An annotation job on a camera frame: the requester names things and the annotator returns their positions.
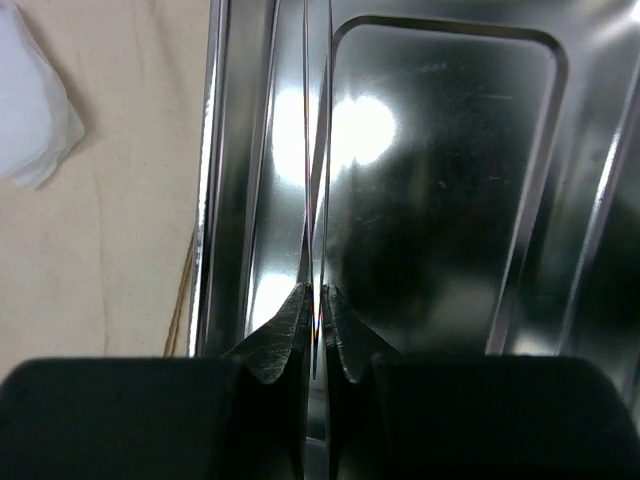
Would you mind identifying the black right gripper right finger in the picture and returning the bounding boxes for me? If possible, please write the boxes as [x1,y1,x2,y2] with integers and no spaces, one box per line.
[321,285,399,384]

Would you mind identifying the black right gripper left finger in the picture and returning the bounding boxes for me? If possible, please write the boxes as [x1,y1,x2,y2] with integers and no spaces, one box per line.
[222,283,312,385]

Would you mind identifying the steel instrument tray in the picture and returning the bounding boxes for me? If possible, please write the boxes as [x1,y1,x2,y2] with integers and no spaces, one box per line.
[187,0,640,480]

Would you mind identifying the left white gauze pad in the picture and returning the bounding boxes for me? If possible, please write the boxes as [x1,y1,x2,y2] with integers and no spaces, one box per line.
[1,1,85,189]

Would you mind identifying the steel tweezers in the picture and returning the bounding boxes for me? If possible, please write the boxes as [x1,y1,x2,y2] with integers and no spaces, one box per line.
[302,1,334,378]

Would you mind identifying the beige cloth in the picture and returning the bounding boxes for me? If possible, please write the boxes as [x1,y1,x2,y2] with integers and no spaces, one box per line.
[1,1,210,371]

